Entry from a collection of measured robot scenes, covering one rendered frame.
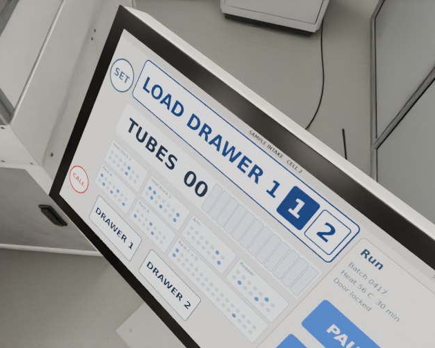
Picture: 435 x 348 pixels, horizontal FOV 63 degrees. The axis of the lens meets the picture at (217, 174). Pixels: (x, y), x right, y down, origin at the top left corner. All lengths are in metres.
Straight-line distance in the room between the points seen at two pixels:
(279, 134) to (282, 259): 0.13
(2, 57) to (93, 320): 1.07
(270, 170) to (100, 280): 1.26
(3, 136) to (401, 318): 0.69
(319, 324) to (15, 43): 0.67
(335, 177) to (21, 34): 0.63
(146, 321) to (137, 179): 1.04
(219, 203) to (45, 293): 1.28
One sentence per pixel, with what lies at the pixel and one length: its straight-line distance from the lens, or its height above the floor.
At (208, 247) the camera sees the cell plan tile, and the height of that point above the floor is 1.07.
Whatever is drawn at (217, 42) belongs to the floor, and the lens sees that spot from 2.26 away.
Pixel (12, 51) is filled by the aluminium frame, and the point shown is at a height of 1.01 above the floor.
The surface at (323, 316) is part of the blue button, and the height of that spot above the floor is 1.10.
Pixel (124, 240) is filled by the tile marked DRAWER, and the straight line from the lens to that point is 0.51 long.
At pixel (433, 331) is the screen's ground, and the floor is 1.15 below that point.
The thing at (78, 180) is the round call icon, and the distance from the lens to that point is 0.55.
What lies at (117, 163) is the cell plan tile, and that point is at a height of 1.07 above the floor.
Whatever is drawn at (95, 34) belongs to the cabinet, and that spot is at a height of 0.73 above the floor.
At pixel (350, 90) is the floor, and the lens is 2.17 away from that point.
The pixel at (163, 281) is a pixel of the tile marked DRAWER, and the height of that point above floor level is 1.00.
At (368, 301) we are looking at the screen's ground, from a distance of 0.38.
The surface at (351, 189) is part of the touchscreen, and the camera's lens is 0.35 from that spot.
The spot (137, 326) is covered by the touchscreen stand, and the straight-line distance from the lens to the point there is 1.47.
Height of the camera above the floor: 1.48
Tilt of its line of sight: 61 degrees down
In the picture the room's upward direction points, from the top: 6 degrees clockwise
